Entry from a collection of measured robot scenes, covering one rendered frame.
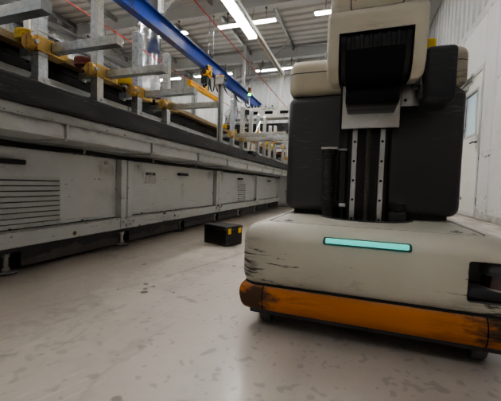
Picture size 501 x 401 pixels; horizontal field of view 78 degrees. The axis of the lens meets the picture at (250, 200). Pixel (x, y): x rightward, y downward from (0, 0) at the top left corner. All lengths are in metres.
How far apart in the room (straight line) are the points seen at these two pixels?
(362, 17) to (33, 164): 1.33
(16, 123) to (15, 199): 0.37
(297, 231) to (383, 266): 0.21
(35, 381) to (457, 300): 0.85
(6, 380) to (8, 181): 0.90
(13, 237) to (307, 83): 1.25
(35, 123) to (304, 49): 10.58
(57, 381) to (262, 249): 0.49
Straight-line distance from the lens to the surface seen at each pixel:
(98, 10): 1.61
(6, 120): 1.27
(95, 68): 1.50
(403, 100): 1.03
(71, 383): 0.75
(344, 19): 0.88
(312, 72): 1.16
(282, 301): 0.82
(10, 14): 1.10
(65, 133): 1.40
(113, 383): 0.72
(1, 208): 1.52
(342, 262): 0.77
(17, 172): 1.55
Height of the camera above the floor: 0.38
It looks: 3 degrees down
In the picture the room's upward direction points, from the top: 2 degrees clockwise
